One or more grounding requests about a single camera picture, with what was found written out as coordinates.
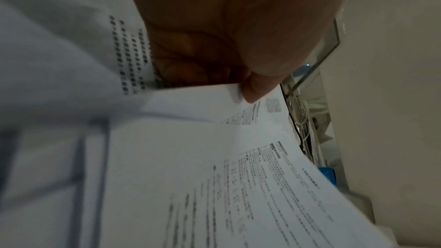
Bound person's left hand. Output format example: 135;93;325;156
120;0;361;104

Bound grey metal bracket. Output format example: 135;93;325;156
289;17;342;92

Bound white rectangular device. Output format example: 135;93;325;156
306;97;334;144

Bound printed paper bundle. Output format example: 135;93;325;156
0;82;397;248

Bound small blue box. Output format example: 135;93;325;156
318;167;338;186

